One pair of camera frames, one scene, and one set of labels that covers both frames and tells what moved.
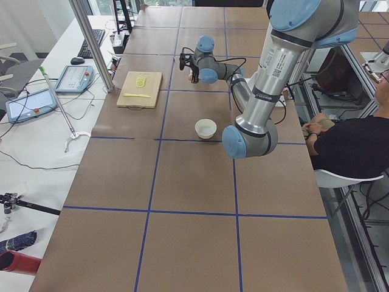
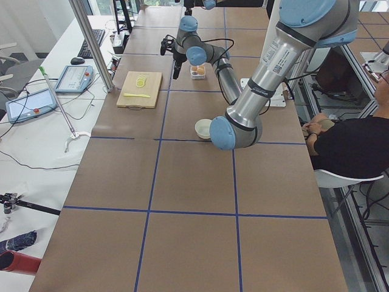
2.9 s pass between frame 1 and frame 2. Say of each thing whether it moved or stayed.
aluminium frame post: stayed
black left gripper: moved
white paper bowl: stayed
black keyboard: stayed
